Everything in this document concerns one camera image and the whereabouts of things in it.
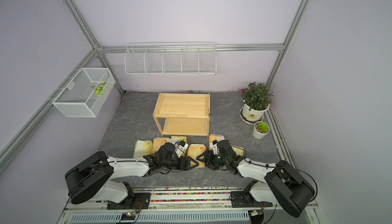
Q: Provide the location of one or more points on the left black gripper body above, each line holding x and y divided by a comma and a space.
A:
176, 163

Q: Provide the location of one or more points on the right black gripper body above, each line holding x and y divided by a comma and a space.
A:
213, 160

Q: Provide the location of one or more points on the orange tissue pack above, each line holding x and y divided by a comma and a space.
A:
195, 150
213, 137
157, 143

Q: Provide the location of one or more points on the wooden two-tier shelf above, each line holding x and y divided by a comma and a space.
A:
185, 114

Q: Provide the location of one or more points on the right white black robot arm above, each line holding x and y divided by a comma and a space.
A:
276, 183

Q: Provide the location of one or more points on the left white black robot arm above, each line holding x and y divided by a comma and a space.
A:
94, 177

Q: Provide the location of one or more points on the green tissue pack middle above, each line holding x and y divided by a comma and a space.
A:
175, 139

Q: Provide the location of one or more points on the green tissue pack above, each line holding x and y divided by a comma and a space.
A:
240, 151
142, 148
175, 139

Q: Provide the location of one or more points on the green tissue pack right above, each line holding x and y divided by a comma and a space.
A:
240, 151

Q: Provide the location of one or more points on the green tissue pack far left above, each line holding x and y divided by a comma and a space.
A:
142, 148

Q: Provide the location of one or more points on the small potted succulent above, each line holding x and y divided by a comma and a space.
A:
261, 129

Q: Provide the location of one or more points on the large potted green plant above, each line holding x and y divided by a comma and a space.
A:
257, 99

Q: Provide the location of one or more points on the green leaf in basket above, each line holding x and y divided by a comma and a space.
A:
101, 90

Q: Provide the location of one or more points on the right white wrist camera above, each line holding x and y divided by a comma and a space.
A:
213, 146

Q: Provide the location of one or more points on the aluminium rail frame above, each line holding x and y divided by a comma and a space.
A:
186, 205

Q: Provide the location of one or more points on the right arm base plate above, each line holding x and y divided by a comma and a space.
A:
240, 199

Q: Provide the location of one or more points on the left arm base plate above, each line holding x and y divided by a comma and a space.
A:
136, 201

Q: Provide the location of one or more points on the white wire wall shelf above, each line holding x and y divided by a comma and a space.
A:
171, 58

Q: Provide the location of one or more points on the white mesh wall basket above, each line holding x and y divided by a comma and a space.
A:
78, 99

